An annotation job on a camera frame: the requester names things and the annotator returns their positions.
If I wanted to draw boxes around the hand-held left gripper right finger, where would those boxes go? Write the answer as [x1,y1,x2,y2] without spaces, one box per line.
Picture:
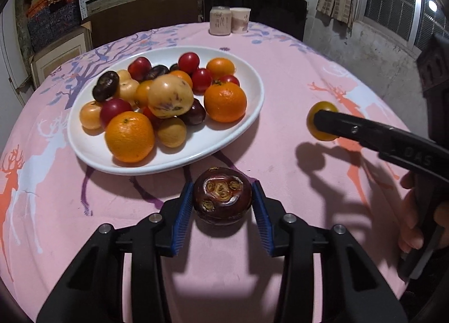
[251,180,409,323]

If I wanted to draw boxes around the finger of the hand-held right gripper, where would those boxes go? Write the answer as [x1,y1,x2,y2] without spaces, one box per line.
[313,109,412,151]

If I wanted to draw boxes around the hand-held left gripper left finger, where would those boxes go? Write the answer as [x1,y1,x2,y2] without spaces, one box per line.
[37,180,194,323]

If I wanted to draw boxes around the yellow-green tomato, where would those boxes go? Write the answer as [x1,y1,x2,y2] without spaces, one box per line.
[306,100,340,141]

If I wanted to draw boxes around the large dark water chestnut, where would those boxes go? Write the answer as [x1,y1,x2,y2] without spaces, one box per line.
[193,167,252,226]

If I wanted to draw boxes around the white oval plate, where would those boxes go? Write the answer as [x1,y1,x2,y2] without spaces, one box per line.
[67,45,265,176]

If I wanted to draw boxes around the large orange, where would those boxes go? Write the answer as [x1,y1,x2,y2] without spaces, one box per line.
[104,111,155,163]

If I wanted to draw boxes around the dark purple plum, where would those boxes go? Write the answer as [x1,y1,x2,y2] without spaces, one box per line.
[179,99,207,126]

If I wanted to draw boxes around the spotted yellow passion fruit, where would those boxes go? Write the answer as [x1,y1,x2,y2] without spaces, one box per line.
[146,74,194,119]

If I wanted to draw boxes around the red plum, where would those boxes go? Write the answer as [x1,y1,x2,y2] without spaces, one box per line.
[127,57,152,82]
[100,98,134,129]

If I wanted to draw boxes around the golden orange passion fruit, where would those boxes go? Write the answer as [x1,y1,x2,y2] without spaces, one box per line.
[134,80,154,108]

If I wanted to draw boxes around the small yellow tomato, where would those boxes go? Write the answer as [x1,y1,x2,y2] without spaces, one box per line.
[79,101,104,130]

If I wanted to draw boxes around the small mandarin orange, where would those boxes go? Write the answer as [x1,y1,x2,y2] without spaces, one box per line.
[169,70,193,89]

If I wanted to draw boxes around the person's right hand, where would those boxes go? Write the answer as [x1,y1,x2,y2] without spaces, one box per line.
[399,172,449,253]

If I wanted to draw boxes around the pink printed tablecloth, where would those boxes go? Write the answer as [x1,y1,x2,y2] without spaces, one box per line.
[0,22,436,323]

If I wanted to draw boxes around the window with metal grid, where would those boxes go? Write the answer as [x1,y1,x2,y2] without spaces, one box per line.
[361,0,449,59]

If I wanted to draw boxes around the black board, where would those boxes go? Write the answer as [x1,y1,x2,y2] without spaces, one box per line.
[203,0,307,41]

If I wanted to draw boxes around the paper cup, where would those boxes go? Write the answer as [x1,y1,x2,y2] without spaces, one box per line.
[230,8,252,34]

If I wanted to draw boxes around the pink drink can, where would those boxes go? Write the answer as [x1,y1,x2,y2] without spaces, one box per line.
[209,6,232,36]

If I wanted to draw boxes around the beige framed panel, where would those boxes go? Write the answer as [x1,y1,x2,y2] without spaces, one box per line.
[30,27,92,89]

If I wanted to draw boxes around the brown board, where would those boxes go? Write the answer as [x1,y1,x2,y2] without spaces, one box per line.
[82,0,204,48]

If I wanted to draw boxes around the dark patterned storage boxes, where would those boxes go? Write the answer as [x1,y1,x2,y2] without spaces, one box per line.
[26,0,83,52]

